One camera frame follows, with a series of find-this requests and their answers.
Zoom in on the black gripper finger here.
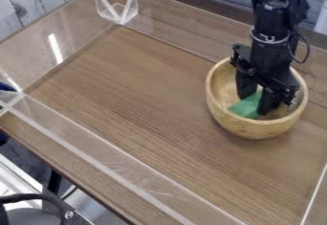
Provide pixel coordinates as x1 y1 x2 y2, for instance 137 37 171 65
257 87 282 115
237 72 258 100

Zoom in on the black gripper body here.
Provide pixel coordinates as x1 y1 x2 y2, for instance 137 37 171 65
232 28 301 104

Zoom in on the green rectangular block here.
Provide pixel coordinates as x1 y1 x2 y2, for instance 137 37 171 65
228 90 262 119

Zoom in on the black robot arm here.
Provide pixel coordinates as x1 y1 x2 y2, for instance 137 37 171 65
232 0 310 116

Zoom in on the brown wooden bowl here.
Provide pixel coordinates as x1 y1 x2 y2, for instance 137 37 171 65
206 58 310 140

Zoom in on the black table leg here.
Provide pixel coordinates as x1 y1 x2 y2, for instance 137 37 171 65
47 170 63 195

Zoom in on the blue object at left edge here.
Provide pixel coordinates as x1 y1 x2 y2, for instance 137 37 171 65
0 80 18 146

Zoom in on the clear acrylic enclosure wall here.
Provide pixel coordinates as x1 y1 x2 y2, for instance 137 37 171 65
0 0 327 225

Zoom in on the black cable bottom left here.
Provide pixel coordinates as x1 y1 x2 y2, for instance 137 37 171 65
0 193 66 225

